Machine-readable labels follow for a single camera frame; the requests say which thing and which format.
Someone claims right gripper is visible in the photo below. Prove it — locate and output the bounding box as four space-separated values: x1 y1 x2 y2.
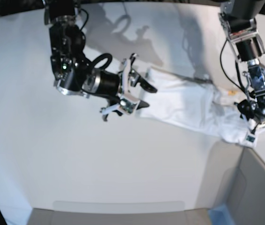
100 53 158 122

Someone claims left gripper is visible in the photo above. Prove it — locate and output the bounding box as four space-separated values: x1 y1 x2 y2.
234 99 265 131

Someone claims white printed t-shirt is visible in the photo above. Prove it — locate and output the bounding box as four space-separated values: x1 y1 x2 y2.
137 67 257 147

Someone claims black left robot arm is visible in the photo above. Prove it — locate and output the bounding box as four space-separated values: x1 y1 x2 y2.
219 0 265 133

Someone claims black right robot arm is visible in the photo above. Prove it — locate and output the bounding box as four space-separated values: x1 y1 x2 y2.
43 0 158 121

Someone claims grey partition panel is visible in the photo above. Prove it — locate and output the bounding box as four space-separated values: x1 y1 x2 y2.
195 141 265 225

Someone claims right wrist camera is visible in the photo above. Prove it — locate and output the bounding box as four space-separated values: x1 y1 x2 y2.
118 98 139 115

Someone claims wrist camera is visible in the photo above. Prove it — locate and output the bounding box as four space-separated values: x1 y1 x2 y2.
118 98 139 115
245 132 257 145

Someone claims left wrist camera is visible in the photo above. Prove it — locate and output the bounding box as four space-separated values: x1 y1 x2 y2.
245 132 257 145

